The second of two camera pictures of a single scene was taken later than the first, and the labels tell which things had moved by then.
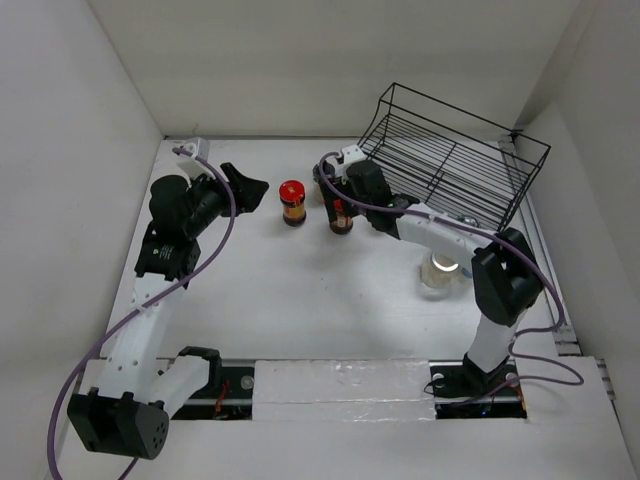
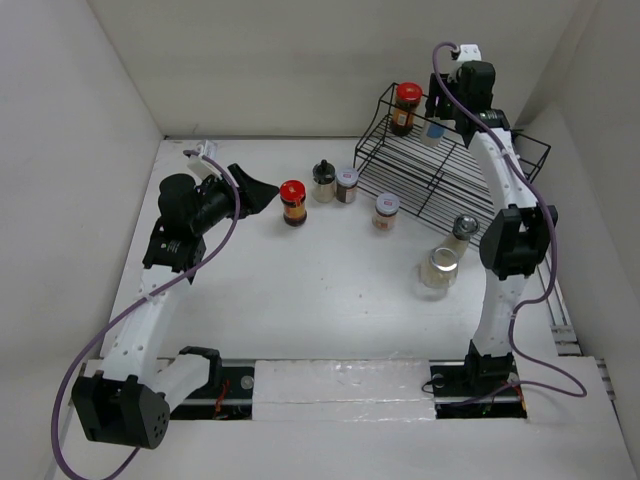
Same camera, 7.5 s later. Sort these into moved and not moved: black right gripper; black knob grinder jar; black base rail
Moved: black right gripper
Not moved: black knob grinder jar; black base rail
